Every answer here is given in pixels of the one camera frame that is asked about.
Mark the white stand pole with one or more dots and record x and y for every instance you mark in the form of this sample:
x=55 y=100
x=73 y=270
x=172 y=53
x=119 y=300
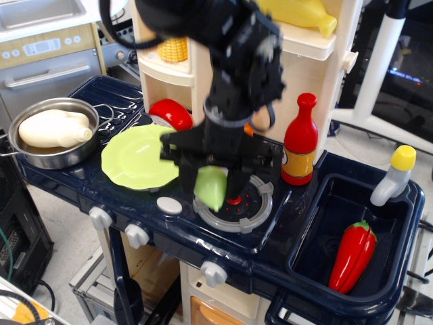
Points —
x=360 y=117

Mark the cream toy kitchen shelf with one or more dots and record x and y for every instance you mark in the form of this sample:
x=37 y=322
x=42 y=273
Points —
x=311 y=64

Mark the green toy pear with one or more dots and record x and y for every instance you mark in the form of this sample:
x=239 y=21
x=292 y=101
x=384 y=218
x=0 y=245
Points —
x=211 y=186

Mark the red toy ketchup bottle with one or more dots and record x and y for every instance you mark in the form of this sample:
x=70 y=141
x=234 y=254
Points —
x=300 y=143

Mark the red toy chili pepper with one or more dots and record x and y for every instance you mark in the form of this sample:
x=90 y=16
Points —
x=355 y=251

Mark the cream toy squash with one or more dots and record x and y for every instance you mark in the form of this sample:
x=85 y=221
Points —
x=55 y=128

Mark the grey stove knob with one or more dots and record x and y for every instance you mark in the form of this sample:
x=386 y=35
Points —
x=100 y=218
x=213 y=273
x=136 y=235

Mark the grey right stove knob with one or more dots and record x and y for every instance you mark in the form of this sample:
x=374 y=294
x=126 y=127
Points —
x=213 y=273

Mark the stainless steel pot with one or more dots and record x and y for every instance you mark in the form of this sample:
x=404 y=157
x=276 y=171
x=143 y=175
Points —
x=57 y=157

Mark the grey toy stove burner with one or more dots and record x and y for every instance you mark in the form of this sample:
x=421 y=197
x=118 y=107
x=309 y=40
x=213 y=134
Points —
x=240 y=215

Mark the grey middle stove knob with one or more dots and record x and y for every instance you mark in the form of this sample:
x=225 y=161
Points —
x=136 y=235

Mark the grey left stove knob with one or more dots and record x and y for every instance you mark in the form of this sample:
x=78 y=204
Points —
x=100 y=218

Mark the grey toy faucet yellow cap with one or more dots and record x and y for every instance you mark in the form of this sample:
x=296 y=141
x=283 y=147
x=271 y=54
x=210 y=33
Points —
x=397 y=177

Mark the orange toy carrot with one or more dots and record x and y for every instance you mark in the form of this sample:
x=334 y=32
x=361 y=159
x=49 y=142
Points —
x=248 y=130

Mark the black computer case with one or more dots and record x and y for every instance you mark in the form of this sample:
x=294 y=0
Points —
x=26 y=247

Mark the light green plastic plate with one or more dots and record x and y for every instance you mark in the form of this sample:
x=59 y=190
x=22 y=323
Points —
x=132 y=160

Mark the yellow toy corn cob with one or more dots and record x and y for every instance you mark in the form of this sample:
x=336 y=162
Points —
x=173 y=50

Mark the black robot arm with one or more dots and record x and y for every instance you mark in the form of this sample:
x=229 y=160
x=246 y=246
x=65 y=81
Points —
x=245 y=51

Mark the grey oval button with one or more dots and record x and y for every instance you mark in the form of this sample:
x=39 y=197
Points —
x=169 y=205

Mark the navy toy kitchen counter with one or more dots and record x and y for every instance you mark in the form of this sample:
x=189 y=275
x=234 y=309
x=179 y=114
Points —
x=288 y=259

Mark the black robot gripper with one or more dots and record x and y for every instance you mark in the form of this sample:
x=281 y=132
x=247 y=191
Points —
x=220 y=139

